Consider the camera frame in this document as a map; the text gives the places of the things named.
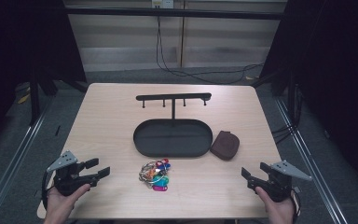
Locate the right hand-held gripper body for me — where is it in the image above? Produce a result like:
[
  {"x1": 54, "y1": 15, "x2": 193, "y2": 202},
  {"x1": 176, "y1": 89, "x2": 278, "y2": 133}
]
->
[{"x1": 246, "y1": 160, "x2": 313, "y2": 203}]

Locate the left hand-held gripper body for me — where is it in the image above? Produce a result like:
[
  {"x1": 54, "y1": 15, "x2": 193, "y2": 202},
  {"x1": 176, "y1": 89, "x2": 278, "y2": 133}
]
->
[{"x1": 46, "y1": 150, "x2": 102, "y2": 197}]

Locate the brown leather pouch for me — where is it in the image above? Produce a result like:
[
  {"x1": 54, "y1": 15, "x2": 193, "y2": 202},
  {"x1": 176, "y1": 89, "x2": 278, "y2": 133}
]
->
[{"x1": 209, "y1": 130, "x2": 241, "y2": 161}]

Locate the bunch of keys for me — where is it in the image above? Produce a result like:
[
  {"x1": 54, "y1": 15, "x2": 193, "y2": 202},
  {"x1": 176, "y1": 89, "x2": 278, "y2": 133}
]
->
[{"x1": 138, "y1": 158, "x2": 172, "y2": 192}]

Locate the black key rack with tray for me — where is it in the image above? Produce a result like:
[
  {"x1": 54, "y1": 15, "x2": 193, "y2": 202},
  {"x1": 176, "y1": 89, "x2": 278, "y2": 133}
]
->
[{"x1": 132, "y1": 91, "x2": 214, "y2": 159}]

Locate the person's left hand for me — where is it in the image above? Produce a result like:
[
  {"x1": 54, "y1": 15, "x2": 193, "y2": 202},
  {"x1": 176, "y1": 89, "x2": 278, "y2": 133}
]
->
[{"x1": 44, "y1": 183, "x2": 92, "y2": 224}]

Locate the person's right hand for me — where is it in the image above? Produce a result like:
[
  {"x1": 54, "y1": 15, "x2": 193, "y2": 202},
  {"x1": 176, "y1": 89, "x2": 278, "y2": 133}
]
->
[{"x1": 255, "y1": 186, "x2": 296, "y2": 224}]

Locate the black stand leg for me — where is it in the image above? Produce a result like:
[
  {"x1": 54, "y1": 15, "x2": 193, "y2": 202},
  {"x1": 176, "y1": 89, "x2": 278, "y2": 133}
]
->
[{"x1": 28, "y1": 69, "x2": 41, "y2": 126}]

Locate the dark curtain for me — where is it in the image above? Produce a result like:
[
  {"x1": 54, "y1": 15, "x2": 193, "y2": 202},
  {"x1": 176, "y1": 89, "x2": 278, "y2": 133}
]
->
[
  {"x1": 259, "y1": 0, "x2": 358, "y2": 195},
  {"x1": 0, "y1": 0, "x2": 88, "y2": 153}
]

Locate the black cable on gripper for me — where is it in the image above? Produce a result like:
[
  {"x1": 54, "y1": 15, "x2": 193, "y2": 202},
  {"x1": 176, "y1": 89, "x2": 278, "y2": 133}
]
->
[{"x1": 291, "y1": 189, "x2": 302, "y2": 220}]

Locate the metal floor rail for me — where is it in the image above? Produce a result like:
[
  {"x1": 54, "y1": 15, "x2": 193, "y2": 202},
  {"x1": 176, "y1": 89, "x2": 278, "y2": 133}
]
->
[
  {"x1": 274, "y1": 96, "x2": 351, "y2": 224},
  {"x1": 0, "y1": 94, "x2": 59, "y2": 224}
]

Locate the bundle of black cables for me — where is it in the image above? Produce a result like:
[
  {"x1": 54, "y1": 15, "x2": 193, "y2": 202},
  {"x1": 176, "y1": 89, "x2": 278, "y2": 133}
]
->
[{"x1": 270, "y1": 83, "x2": 305, "y2": 145}]

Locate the black floor cable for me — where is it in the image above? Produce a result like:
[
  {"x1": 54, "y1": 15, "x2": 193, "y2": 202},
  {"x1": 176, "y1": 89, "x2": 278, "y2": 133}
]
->
[{"x1": 155, "y1": 15, "x2": 266, "y2": 86}]

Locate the black horizontal frame bar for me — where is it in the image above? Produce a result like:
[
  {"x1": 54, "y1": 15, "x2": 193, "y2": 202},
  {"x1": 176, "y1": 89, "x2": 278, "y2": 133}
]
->
[{"x1": 64, "y1": 7, "x2": 286, "y2": 21}]

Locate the white wall socket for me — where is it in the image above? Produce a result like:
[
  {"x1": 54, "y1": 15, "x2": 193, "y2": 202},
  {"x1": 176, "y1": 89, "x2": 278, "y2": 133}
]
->
[{"x1": 151, "y1": 0, "x2": 175, "y2": 9}]

